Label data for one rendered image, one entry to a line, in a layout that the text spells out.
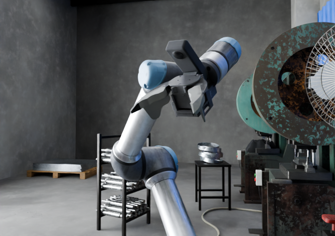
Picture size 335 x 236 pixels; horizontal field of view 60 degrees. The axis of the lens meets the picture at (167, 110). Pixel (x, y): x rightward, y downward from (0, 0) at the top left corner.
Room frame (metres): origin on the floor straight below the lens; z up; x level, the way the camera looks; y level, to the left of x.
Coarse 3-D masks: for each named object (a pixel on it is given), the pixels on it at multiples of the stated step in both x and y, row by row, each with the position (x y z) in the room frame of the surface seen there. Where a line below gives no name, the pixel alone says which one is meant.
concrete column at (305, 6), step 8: (296, 0) 5.34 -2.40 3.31; (304, 0) 5.32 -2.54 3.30; (312, 0) 5.29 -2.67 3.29; (296, 8) 5.34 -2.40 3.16; (304, 8) 5.32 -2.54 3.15; (312, 8) 5.29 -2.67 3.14; (296, 16) 5.34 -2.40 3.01; (304, 16) 5.32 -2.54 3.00; (312, 16) 5.29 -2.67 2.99; (296, 24) 5.34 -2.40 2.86
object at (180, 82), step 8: (208, 64) 0.65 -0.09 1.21; (192, 72) 0.62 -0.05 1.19; (208, 72) 0.66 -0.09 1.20; (216, 72) 0.65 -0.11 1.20; (176, 80) 0.62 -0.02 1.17; (184, 80) 0.61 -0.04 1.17; (192, 80) 0.59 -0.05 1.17; (208, 80) 0.67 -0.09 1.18; (216, 80) 0.66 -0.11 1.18; (176, 88) 0.60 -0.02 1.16; (184, 88) 0.58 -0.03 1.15; (208, 88) 0.63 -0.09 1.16; (176, 96) 0.62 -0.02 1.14; (184, 96) 0.61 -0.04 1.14; (208, 96) 0.63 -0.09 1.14; (176, 104) 0.63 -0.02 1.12; (184, 104) 0.62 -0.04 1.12; (208, 104) 0.63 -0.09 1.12; (176, 112) 0.64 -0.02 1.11; (184, 112) 0.63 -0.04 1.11
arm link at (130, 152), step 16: (144, 64) 0.72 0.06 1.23; (160, 64) 0.72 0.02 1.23; (176, 64) 0.75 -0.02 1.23; (144, 80) 0.72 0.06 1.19; (160, 80) 0.72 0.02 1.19; (144, 112) 0.79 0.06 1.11; (128, 128) 0.86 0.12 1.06; (144, 128) 0.84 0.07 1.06; (128, 144) 0.88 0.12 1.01; (112, 160) 0.94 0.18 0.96; (128, 160) 0.92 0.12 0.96; (128, 176) 0.97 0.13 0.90
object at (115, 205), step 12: (108, 156) 2.90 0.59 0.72; (108, 180) 2.90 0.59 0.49; (120, 180) 2.90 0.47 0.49; (132, 192) 2.83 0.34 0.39; (108, 204) 2.94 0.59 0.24; (120, 204) 2.86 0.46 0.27; (132, 204) 2.85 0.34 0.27; (144, 204) 3.00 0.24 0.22; (120, 216) 2.79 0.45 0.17; (132, 216) 2.82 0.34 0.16
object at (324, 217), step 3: (324, 216) 1.00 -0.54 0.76; (327, 216) 1.00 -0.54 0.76; (330, 216) 1.00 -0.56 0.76; (333, 216) 1.00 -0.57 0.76; (324, 219) 0.99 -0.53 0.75; (327, 219) 0.98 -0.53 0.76; (330, 219) 0.97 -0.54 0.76; (333, 219) 0.97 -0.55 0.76; (327, 222) 0.98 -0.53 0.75; (330, 222) 0.97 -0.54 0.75; (333, 222) 0.97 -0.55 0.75; (333, 225) 0.99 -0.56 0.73; (333, 228) 0.99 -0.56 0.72
